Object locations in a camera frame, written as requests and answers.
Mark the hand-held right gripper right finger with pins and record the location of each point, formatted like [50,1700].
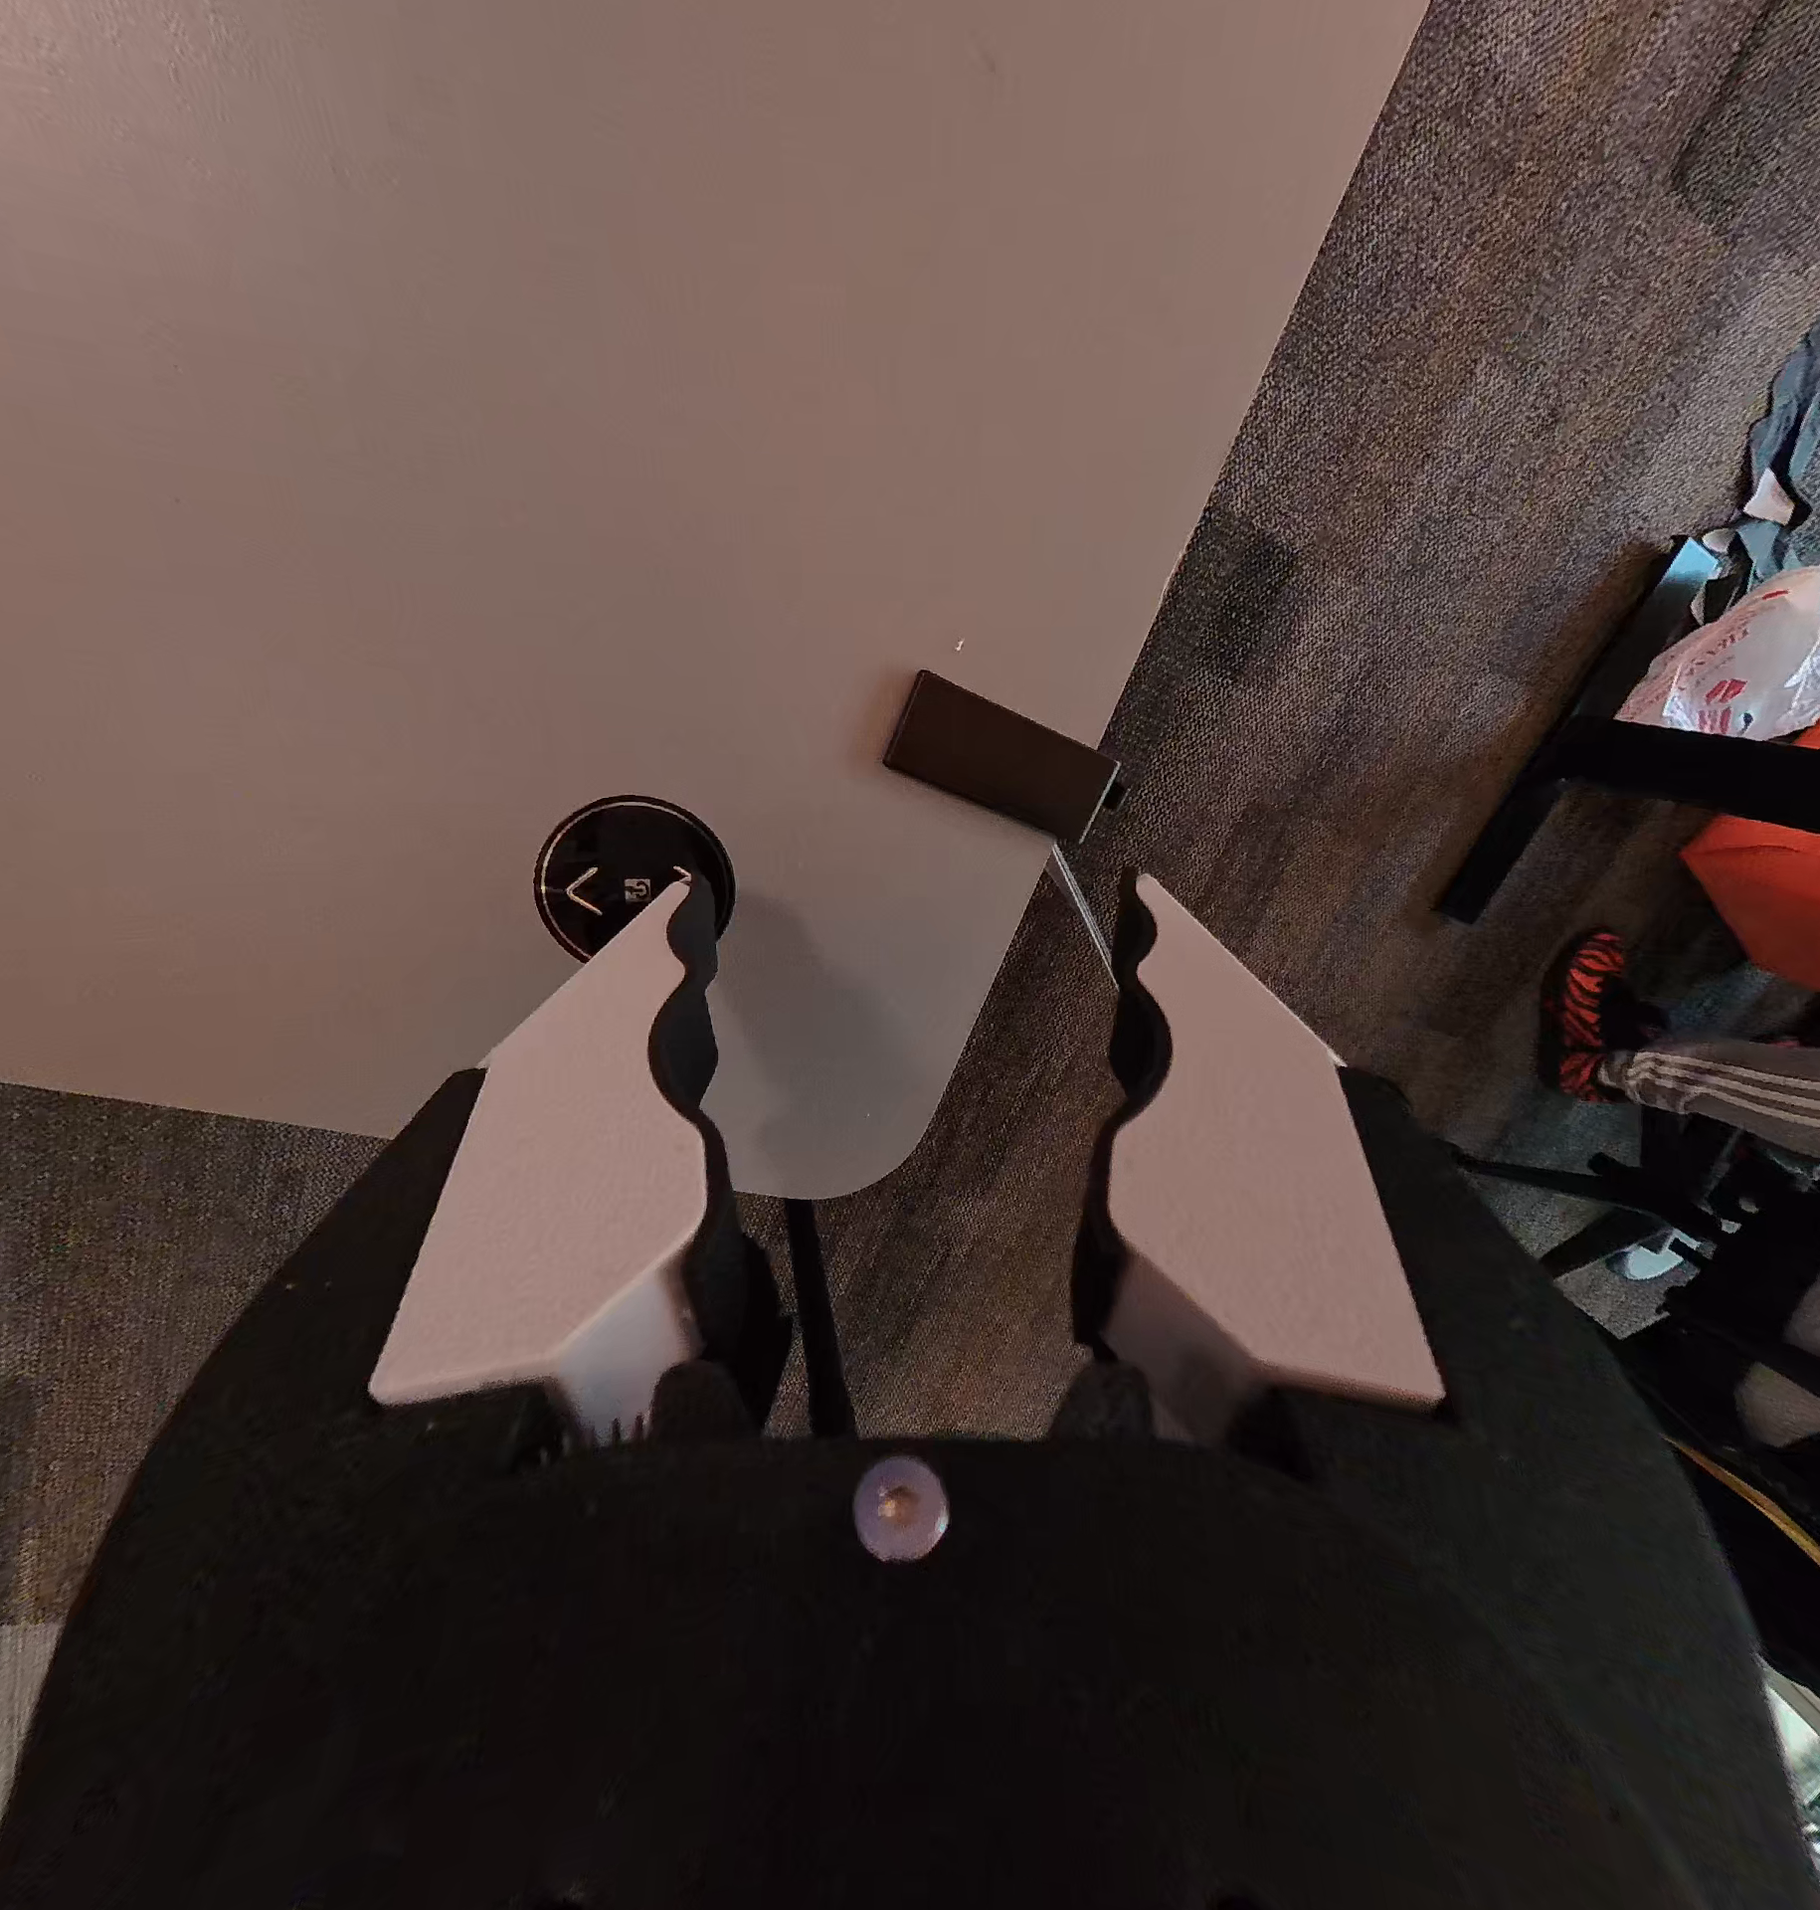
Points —
[1254,1195]

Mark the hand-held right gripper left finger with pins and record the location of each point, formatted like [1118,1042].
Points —
[552,1195]

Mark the black round desk control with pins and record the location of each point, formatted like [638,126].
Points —
[598,867]

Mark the black rectangular desk box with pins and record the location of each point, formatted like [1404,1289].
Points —
[1000,753]

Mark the orange cushion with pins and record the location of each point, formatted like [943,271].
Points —
[1791,882]

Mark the white plastic bag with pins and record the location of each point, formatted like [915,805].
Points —
[1760,673]

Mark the black table frame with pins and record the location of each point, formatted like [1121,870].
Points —
[1672,761]

